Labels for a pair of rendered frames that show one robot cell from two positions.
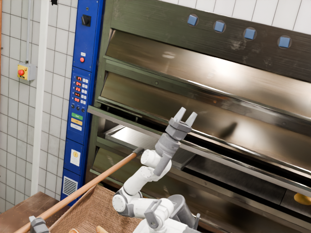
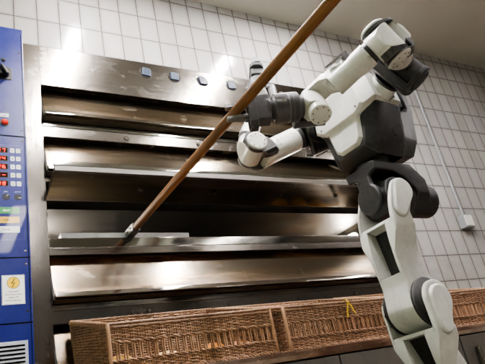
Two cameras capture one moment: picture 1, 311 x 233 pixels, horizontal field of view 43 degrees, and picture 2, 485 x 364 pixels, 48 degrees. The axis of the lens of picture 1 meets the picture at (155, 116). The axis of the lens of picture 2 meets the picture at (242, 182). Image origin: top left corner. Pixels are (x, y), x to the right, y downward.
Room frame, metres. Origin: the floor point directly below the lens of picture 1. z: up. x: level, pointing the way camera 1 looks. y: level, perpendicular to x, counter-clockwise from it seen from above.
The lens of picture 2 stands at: (0.63, 1.57, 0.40)
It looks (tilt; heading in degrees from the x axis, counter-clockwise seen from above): 24 degrees up; 302
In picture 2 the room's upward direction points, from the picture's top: 12 degrees counter-clockwise
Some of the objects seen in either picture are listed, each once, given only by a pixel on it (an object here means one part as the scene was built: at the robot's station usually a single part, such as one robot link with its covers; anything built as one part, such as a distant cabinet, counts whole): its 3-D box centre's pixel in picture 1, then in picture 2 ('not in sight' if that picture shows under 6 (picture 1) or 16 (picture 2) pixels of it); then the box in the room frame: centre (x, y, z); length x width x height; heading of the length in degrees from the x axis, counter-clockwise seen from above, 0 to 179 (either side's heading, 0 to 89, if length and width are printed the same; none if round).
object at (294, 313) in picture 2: not in sight; (307, 321); (1.67, -0.36, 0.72); 0.56 x 0.49 x 0.28; 66
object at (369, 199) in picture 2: not in sight; (395, 193); (1.12, -0.16, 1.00); 0.28 x 0.13 x 0.18; 67
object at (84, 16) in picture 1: (84, 16); (3, 66); (2.31, 0.51, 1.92); 0.06 x 0.04 x 0.11; 66
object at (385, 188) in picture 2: not in sight; (385, 200); (1.14, -0.10, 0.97); 0.14 x 0.13 x 0.12; 157
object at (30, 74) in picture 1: (26, 71); not in sight; (2.50, 0.91, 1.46); 0.10 x 0.07 x 0.10; 66
